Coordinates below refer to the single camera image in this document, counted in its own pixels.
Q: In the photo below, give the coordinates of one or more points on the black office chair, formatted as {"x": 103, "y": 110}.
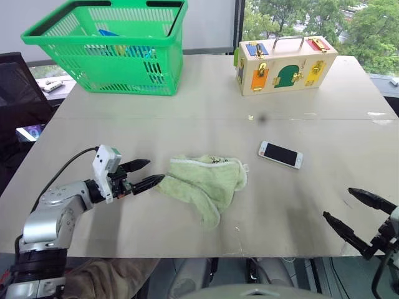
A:
{"x": 18, "y": 99}

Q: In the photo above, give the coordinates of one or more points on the wooden lock latch box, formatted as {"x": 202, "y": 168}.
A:
{"x": 280, "y": 71}

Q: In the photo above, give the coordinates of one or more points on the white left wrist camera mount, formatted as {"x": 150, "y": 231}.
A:
{"x": 101, "y": 168}

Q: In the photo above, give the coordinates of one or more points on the blue and yellow packets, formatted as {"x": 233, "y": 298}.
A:
{"x": 137, "y": 51}

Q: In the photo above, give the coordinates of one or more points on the small white desk object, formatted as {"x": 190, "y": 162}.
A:
{"x": 52, "y": 85}

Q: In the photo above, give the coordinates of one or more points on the black window frame post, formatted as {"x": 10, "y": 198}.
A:
{"x": 239, "y": 25}

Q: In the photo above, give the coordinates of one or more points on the tablet with lit screen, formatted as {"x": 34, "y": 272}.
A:
{"x": 31, "y": 132}

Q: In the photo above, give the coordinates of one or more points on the blue flat package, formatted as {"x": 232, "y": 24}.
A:
{"x": 109, "y": 32}

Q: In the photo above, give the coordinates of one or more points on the green plastic shopping basket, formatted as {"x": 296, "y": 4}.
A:
{"x": 103, "y": 71}

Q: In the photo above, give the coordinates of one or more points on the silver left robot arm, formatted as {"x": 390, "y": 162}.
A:
{"x": 46, "y": 224}

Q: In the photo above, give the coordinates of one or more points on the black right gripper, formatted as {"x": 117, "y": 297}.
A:
{"x": 386, "y": 240}

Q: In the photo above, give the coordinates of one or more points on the light green towel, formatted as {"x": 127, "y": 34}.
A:
{"x": 202, "y": 183}

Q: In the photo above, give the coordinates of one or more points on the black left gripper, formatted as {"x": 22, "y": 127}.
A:
{"x": 120, "y": 185}

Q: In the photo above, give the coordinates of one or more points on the white smartphone black screen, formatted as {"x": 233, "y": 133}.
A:
{"x": 280, "y": 154}

